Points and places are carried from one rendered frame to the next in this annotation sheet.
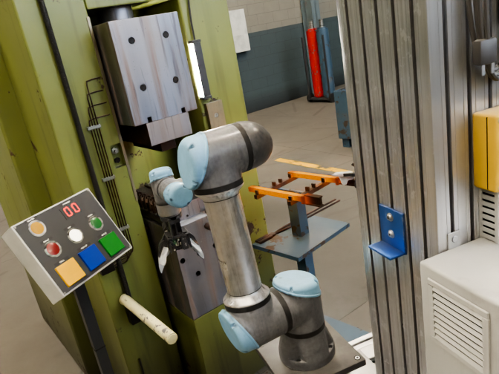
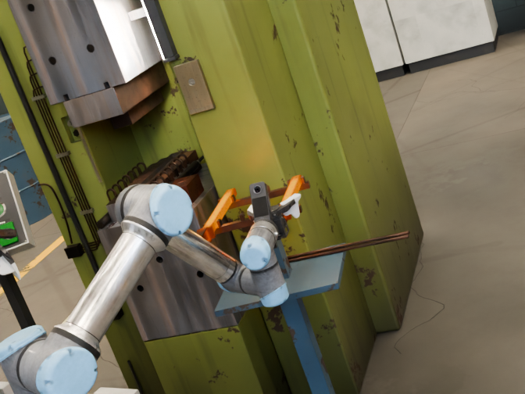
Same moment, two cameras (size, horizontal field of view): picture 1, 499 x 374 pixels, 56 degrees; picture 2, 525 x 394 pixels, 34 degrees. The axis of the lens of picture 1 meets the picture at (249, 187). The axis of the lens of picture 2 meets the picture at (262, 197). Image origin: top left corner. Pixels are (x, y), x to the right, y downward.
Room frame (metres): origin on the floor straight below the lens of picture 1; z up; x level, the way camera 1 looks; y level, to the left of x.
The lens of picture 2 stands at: (0.74, -2.40, 1.70)
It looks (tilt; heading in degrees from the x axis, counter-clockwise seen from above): 17 degrees down; 57
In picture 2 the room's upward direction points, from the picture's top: 20 degrees counter-clockwise
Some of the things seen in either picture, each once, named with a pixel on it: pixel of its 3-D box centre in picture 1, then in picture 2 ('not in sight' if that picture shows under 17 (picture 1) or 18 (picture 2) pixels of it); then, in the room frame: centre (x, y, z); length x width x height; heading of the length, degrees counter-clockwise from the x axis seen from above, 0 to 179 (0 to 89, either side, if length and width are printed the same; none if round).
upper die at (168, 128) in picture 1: (148, 125); (119, 91); (2.13, 0.40, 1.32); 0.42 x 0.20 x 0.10; 35
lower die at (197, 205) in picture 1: (165, 199); (155, 183); (2.13, 0.40, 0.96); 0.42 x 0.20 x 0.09; 35
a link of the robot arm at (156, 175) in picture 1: (163, 185); not in sight; (1.44, 0.27, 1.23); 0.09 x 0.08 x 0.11; 26
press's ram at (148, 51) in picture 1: (142, 68); (102, 20); (2.16, 0.37, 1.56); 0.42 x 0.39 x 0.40; 35
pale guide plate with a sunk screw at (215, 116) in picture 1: (216, 119); (194, 87); (2.25, 0.10, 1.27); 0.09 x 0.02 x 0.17; 125
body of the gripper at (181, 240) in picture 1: (174, 231); not in sight; (1.44, 0.27, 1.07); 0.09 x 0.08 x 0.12; 18
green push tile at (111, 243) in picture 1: (111, 244); (5, 234); (1.59, 0.53, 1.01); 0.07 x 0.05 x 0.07; 150
